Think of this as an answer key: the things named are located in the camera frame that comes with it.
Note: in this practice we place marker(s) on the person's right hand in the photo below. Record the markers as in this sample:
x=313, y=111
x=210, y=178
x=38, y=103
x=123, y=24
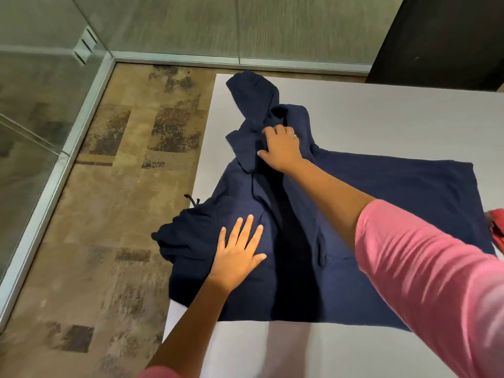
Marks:
x=283, y=149

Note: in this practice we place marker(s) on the person's left hand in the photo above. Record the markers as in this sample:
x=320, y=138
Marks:
x=236, y=259

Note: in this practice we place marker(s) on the navy blue hoodie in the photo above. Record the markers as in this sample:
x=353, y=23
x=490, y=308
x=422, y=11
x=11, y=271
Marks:
x=413, y=200

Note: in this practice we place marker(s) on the red garment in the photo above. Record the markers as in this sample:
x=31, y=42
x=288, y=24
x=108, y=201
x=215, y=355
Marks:
x=497, y=228

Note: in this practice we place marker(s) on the person's right forearm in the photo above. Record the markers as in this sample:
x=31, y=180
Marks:
x=330, y=196

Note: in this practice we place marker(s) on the person's left forearm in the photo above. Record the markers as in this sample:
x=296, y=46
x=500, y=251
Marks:
x=189, y=330

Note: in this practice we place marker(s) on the person's left pink sleeve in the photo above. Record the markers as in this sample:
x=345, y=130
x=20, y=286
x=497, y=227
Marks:
x=157, y=372

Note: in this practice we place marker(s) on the person's pink sleeve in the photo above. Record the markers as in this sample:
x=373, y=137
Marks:
x=433, y=279
x=157, y=372

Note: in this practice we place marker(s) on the person's right pink sleeve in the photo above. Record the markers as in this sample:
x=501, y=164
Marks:
x=433, y=279

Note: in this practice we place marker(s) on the black mesh office chair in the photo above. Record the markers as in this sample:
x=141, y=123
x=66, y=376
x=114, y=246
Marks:
x=441, y=39

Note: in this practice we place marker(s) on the metal glass door bracket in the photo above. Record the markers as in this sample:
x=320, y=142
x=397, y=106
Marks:
x=85, y=46

